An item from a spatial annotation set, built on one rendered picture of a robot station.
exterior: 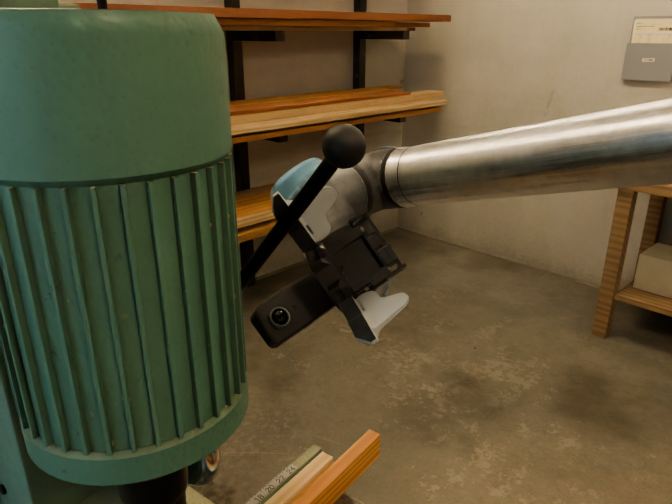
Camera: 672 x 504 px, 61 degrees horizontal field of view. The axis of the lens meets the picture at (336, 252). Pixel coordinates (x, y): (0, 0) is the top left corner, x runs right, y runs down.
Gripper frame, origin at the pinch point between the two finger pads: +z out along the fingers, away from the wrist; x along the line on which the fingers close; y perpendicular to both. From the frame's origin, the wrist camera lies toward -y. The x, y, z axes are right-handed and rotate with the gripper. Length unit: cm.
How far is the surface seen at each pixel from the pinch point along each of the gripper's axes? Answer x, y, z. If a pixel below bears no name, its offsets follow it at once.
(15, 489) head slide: 0.5, -34.6, -4.0
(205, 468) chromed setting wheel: 9.4, -25.2, -20.1
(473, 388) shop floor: 57, 15, -217
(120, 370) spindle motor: -0.3, -13.1, 11.9
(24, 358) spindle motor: -4.8, -18.6, 11.1
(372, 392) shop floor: 32, -23, -210
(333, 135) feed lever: -7.1, 7.2, 5.6
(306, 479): 18.3, -18.1, -28.5
